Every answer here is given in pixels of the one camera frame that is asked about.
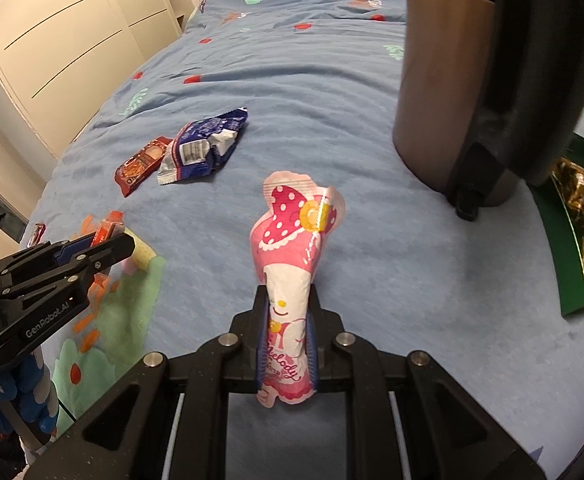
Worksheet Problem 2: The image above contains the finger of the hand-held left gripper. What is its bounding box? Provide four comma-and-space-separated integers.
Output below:
1, 235, 138, 312
0, 233, 99, 282

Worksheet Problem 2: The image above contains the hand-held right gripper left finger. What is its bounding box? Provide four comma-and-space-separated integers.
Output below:
24, 285, 273, 480

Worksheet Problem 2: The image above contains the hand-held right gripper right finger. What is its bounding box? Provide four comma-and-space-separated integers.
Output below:
307, 285, 548, 480

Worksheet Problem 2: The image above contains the small red snack packet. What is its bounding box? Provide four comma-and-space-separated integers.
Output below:
89, 211, 125, 248

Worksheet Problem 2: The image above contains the pink character snack packet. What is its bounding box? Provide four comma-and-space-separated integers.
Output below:
249, 170, 347, 406

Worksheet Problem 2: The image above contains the green tray box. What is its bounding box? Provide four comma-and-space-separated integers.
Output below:
529, 132, 584, 317

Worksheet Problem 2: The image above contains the pale yellow snack packet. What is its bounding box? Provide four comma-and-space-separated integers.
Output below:
122, 227, 155, 273

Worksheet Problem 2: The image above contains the blue printed blanket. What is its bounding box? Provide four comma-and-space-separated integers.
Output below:
22, 0, 584, 480

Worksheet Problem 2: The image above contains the dark red snack packet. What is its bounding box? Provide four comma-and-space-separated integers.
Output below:
114, 136, 174, 197

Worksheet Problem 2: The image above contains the blue white snack packet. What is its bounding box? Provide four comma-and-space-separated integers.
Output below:
157, 106, 249, 186

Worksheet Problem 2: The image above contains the white wardrobe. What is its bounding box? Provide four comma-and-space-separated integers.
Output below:
0, 0, 207, 181

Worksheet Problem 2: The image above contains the brown pedal trash bin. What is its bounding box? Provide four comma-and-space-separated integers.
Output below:
392, 0, 584, 222

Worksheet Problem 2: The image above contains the gold brown snack packet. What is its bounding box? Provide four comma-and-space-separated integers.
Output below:
552, 156, 584, 241

